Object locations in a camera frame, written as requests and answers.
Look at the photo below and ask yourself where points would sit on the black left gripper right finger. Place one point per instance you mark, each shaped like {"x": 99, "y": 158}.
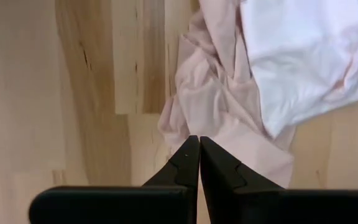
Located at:
{"x": 244, "y": 205}

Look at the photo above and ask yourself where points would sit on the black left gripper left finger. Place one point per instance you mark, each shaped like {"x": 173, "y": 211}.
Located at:
{"x": 166, "y": 202}

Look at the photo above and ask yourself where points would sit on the pale pink cloth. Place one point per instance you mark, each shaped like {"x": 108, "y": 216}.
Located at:
{"x": 222, "y": 109}

